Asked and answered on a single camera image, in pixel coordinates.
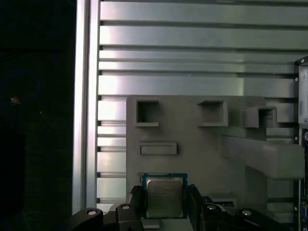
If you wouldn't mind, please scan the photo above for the CPU with silver top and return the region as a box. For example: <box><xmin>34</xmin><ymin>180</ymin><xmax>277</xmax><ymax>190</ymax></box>
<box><xmin>141</xmin><ymin>172</ymin><xmax>189</xmax><ymax>219</ymax></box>

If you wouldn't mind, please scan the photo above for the black PC case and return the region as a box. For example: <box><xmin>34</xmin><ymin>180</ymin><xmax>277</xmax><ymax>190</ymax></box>
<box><xmin>295</xmin><ymin>55</ymin><xmax>308</xmax><ymax>231</ymax></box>

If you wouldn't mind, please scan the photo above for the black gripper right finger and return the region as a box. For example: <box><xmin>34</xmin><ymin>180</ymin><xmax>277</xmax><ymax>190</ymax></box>
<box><xmin>187</xmin><ymin>184</ymin><xmax>280</xmax><ymax>231</ymax></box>

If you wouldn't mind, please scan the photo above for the gray parts rack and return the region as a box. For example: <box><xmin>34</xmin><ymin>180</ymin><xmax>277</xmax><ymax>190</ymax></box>
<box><xmin>126</xmin><ymin>95</ymin><xmax>306</xmax><ymax>231</ymax></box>

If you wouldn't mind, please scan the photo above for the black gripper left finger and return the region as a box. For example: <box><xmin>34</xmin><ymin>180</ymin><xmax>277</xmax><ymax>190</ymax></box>
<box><xmin>72</xmin><ymin>184</ymin><xmax>148</xmax><ymax>231</ymax></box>

